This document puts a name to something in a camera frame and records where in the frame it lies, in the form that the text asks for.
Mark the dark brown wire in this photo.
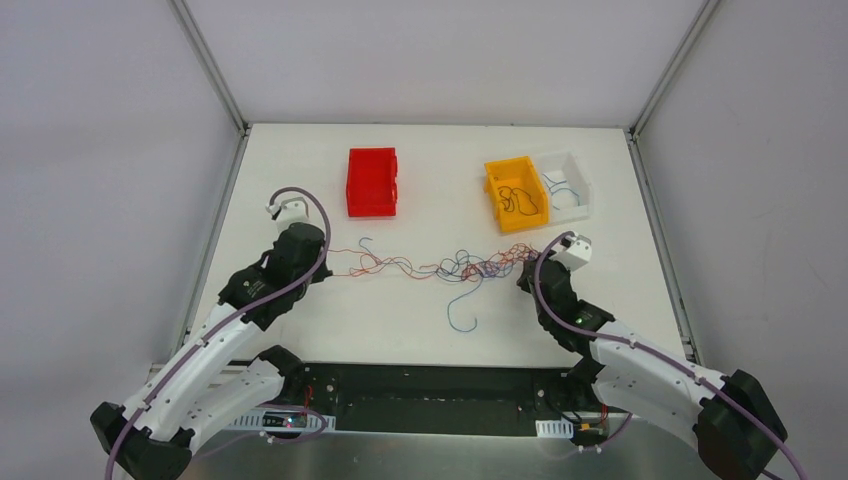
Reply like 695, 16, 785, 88
496, 185, 541, 217

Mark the red plastic bin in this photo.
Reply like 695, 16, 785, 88
346, 147, 397, 218

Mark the clear plastic bin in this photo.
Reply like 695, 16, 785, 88
532, 151, 595, 225

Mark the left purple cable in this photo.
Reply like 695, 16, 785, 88
104, 186, 333, 480

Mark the purple cable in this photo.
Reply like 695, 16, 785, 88
533, 231, 810, 480
104, 186, 333, 480

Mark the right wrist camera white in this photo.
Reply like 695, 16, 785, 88
552, 231, 593, 272

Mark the loose blue wire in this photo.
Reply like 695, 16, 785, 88
447, 281, 482, 334

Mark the orange plastic bin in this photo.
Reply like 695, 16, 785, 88
483, 156, 550, 234

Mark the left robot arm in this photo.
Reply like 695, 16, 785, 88
90, 222, 332, 479

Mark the coloured wire bundle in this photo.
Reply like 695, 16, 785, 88
327, 237, 541, 286

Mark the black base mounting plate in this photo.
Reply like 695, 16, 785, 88
272, 363, 616, 446

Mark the blue wire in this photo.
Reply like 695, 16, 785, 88
541, 172, 582, 212
447, 281, 482, 334

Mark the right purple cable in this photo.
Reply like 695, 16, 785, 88
533, 231, 810, 480

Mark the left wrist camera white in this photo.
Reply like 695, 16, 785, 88
265, 196, 310, 233

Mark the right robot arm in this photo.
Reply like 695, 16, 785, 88
517, 259, 788, 479

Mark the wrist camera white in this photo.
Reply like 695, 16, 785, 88
265, 196, 310, 233
552, 231, 593, 272

